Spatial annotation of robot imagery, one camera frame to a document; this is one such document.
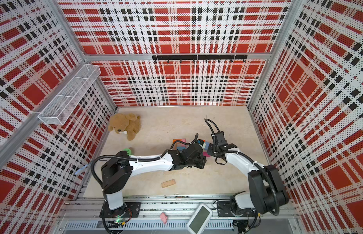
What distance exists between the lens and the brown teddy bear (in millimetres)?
924

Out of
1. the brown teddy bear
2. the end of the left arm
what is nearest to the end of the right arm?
the end of the left arm

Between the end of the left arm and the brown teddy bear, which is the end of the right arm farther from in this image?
the brown teddy bear
